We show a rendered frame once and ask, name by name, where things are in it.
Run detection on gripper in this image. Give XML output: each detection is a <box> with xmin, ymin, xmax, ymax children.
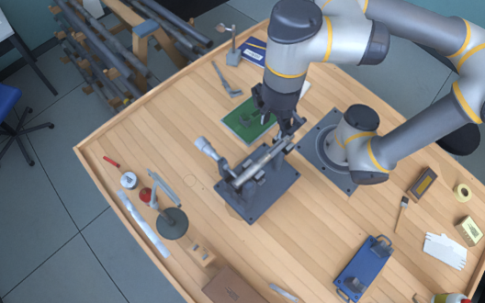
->
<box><xmin>251</xmin><ymin>80</ymin><xmax>309</xmax><ymax>155</ymax></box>

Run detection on grey steel shaft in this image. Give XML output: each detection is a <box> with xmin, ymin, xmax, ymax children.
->
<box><xmin>230</xmin><ymin>137</ymin><xmax>295</xmax><ymax>190</ymax></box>

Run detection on green tray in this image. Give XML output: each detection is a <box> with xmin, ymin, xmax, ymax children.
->
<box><xmin>220</xmin><ymin>94</ymin><xmax>282</xmax><ymax>148</ymax></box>

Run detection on blue-grey bench micrometer body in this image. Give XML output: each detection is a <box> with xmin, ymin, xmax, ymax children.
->
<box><xmin>212</xmin><ymin>141</ymin><xmax>302</xmax><ymax>226</ymax></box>

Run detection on silver micrometer thimble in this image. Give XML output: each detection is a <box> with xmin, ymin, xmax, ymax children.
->
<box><xmin>203</xmin><ymin>142</ymin><xmax>224</xmax><ymax>163</ymax></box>

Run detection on grey mounting plate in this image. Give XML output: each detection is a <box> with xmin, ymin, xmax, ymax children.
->
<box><xmin>294</xmin><ymin>107</ymin><xmax>359</xmax><ymax>197</ymax></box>

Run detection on grey caliper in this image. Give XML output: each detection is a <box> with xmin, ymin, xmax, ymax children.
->
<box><xmin>210</xmin><ymin>61</ymin><xmax>244</xmax><ymax>99</ymax></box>

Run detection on blue book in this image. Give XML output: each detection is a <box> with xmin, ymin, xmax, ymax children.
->
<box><xmin>237</xmin><ymin>36</ymin><xmax>268</xmax><ymax>70</ymax></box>

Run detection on grey magnifier stand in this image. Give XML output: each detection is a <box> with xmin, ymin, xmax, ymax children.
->
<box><xmin>214</xmin><ymin>22</ymin><xmax>243</xmax><ymax>68</ymax></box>

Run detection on brown flat box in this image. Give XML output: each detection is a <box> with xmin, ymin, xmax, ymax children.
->
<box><xmin>406</xmin><ymin>165</ymin><xmax>439</xmax><ymax>204</ymax></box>

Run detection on grey support block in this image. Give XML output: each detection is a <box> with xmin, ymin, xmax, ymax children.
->
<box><xmin>368</xmin><ymin>239</ymin><xmax>396</xmax><ymax>260</ymax></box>
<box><xmin>342</xmin><ymin>275</ymin><xmax>368</xmax><ymax>295</ymax></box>

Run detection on grey round-base stand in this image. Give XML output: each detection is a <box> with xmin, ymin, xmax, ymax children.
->
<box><xmin>146</xmin><ymin>168</ymin><xmax>190</xmax><ymax>241</ymax></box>

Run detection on wooden block with pins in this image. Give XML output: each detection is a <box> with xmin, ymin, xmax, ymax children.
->
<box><xmin>186</xmin><ymin>240</ymin><xmax>218</xmax><ymax>269</ymax></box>

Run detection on steel ruler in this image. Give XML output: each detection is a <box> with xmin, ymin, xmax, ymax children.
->
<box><xmin>268</xmin><ymin>282</ymin><xmax>300</xmax><ymax>303</ymax></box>

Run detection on silver round tin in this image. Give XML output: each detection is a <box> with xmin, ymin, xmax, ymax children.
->
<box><xmin>119</xmin><ymin>171</ymin><xmax>141</xmax><ymax>191</ymax></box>

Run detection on brown cardboard box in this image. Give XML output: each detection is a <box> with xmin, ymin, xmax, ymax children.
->
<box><xmin>200</xmin><ymin>264</ymin><xmax>267</xmax><ymax>303</ymax></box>

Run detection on white rolled cloth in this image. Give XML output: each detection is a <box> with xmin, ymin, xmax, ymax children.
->
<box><xmin>116</xmin><ymin>188</ymin><xmax>172</xmax><ymax>260</ymax></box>

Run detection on yellow tape roll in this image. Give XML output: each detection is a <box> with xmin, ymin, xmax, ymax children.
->
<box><xmin>453</xmin><ymin>183</ymin><xmax>474</xmax><ymax>204</ymax></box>

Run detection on wooden pipe rack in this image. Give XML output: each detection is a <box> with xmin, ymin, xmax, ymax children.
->
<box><xmin>48</xmin><ymin>0</ymin><xmax>214</xmax><ymax>113</ymax></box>

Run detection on small tan box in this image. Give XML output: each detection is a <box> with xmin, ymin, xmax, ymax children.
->
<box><xmin>453</xmin><ymin>215</ymin><xmax>485</xmax><ymax>248</ymax></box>

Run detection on white bottle red cap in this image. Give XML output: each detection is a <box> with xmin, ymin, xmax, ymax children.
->
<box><xmin>430</xmin><ymin>291</ymin><xmax>473</xmax><ymax>303</ymax></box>

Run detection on blue office chair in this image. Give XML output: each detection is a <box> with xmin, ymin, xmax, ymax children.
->
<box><xmin>0</xmin><ymin>83</ymin><xmax>56</xmax><ymax>167</ymax></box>

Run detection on white table black legs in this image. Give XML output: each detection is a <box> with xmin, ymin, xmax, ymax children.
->
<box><xmin>0</xmin><ymin>7</ymin><xmax>60</xmax><ymax>97</ymax></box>

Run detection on wooden handle brush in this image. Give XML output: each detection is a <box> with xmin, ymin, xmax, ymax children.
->
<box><xmin>393</xmin><ymin>196</ymin><xmax>411</xmax><ymax>235</ymax></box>

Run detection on blue tray with handles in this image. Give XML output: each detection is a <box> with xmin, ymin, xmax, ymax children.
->
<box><xmin>333</xmin><ymin>234</ymin><xmax>396</xmax><ymax>303</ymax></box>

